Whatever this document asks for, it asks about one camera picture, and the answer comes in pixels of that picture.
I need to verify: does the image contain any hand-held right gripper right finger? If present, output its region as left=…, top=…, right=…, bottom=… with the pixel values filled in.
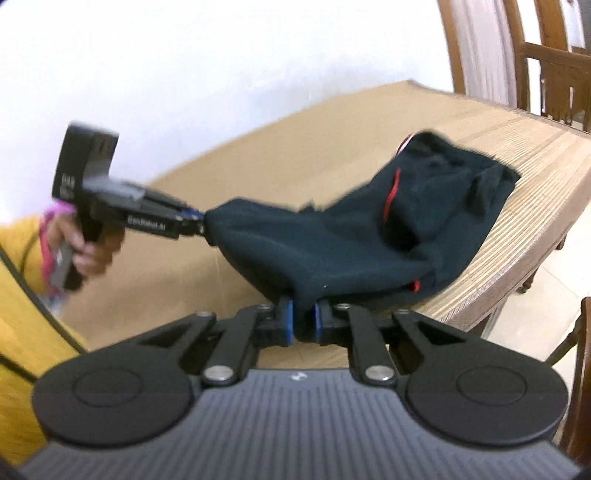
left=314, top=301, right=468, bottom=387

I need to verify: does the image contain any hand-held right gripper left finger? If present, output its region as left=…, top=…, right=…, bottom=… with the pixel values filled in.
left=137, top=295, right=294, bottom=387

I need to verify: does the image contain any black sweater with red trim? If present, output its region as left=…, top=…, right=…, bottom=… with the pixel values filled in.
left=203, top=130, right=522, bottom=342

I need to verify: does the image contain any person's left forearm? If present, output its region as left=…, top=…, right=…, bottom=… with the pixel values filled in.
left=0, top=203, right=77, bottom=296

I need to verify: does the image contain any person's left hand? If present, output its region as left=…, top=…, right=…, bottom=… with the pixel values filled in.
left=46, top=212, right=127, bottom=278

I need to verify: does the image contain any wooden table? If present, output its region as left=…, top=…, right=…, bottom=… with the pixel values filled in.
left=434, top=129, right=591, bottom=342

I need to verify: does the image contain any person's yellow garment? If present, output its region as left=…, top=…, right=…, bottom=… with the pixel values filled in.
left=0, top=217, right=88, bottom=467

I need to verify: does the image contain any wooden chair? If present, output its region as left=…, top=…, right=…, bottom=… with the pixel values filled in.
left=503, top=0, right=591, bottom=126
left=545, top=295, right=591, bottom=455

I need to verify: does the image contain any black cable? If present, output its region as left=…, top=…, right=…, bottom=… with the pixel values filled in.
left=0, top=247, right=88, bottom=384

